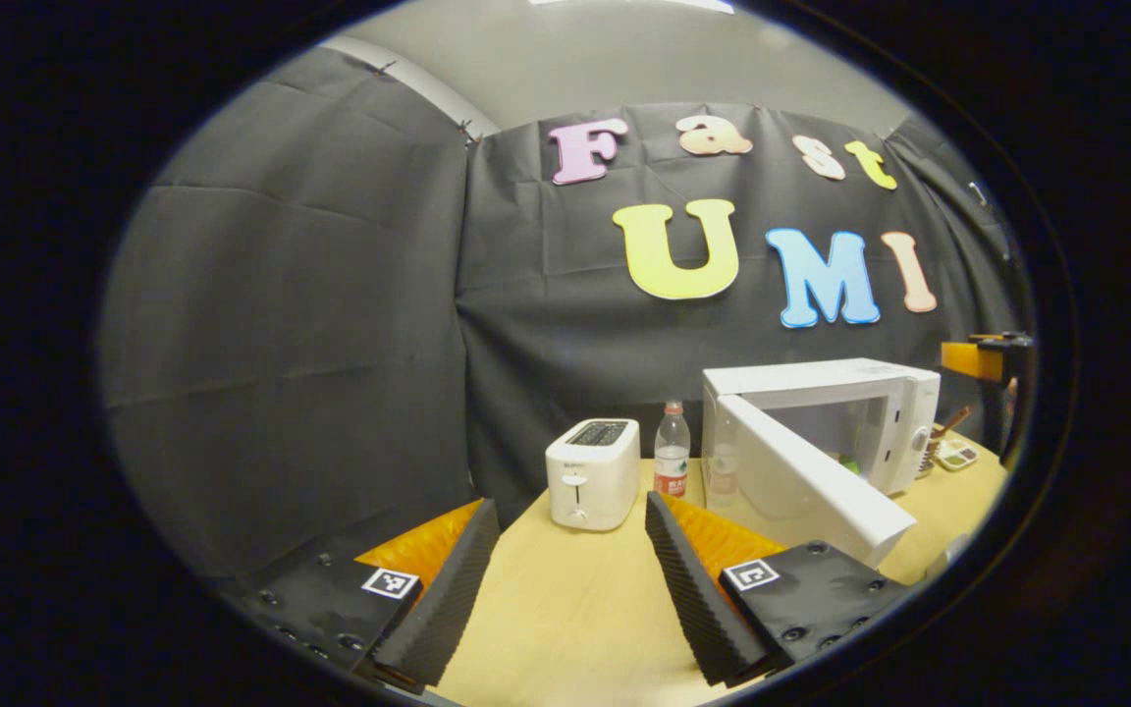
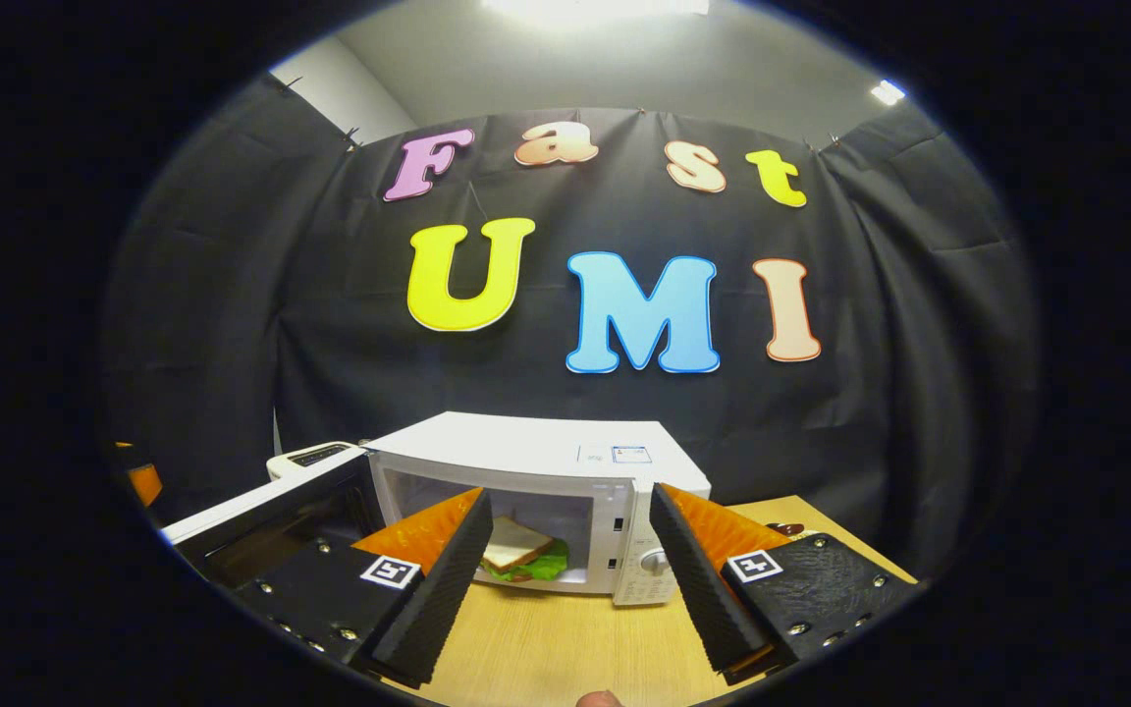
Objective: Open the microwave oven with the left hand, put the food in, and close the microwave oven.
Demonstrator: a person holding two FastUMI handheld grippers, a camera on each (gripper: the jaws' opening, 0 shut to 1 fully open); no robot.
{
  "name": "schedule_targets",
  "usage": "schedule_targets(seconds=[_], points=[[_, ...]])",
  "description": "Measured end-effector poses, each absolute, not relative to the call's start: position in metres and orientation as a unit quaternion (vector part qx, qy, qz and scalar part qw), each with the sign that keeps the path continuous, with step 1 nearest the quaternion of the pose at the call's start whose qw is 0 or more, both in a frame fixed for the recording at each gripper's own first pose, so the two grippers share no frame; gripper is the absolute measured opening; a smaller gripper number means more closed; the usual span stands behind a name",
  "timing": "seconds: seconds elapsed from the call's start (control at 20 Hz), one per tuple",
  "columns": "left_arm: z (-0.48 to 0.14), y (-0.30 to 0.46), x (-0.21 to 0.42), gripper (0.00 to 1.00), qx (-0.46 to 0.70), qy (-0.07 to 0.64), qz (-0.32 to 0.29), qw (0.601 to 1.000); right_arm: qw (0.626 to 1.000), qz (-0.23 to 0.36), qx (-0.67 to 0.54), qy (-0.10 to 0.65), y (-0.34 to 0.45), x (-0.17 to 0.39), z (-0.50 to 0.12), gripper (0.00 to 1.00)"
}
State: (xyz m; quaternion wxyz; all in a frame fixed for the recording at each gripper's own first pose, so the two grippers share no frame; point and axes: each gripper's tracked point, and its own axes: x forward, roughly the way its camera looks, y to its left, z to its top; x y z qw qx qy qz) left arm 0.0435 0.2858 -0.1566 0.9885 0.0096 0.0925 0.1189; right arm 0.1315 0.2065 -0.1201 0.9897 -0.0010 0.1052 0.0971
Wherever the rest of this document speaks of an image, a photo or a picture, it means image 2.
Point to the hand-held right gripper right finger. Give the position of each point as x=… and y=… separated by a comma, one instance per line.
x=703, y=594

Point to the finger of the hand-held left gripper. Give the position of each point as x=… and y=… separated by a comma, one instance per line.
x=145, y=483

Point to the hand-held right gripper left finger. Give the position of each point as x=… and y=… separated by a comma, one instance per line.
x=433, y=604

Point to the lettuce sandwich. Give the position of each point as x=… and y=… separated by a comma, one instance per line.
x=516, y=550

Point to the white microwave oven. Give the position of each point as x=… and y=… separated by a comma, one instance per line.
x=526, y=452

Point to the brown wooden spoon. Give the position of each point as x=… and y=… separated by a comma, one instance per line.
x=786, y=529

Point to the white toaster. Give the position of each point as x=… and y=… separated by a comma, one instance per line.
x=305, y=457

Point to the black backdrop cloth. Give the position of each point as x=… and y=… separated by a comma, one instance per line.
x=870, y=344

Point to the small ceiling light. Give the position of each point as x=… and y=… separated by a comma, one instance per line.
x=888, y=92

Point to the large ceiling light panel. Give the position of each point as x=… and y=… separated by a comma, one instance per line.
x=595, y=8

